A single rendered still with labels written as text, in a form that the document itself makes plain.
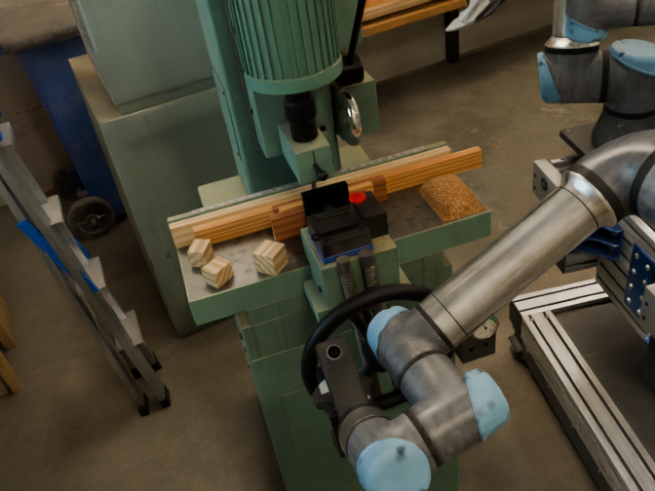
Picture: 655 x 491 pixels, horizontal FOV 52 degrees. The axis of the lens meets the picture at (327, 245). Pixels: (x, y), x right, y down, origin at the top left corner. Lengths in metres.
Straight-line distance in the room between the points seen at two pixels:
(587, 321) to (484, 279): 1.26
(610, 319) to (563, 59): 0.86
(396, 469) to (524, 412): 1.39
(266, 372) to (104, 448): 1.01
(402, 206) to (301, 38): 0.42
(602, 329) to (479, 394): 1.32
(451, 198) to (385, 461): 0.68
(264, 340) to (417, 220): 0.38
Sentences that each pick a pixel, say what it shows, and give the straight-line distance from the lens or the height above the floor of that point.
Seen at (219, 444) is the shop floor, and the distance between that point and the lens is 2.18.
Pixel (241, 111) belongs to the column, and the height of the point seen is 1.07.
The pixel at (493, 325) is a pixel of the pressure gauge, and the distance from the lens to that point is 1.45.
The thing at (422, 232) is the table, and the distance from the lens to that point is 1.30.
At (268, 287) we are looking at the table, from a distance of 1.25.
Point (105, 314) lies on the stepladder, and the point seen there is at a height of 0.44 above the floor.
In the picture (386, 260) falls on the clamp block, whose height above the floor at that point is 0.94.
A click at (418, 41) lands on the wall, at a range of 4.18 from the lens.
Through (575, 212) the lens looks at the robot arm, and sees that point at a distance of 0.91.
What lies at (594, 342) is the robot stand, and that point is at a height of 0.21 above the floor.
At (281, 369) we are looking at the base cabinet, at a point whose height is 0.66.
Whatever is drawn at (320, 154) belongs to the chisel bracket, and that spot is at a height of 1.06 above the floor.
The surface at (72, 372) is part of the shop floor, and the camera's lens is 2.60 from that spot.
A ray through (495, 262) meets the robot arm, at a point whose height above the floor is 1.11.
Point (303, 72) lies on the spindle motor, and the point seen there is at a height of 1.23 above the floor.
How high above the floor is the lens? 1.67
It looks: 37 degrees down
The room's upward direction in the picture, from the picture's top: 10 degrees counter-clockwise
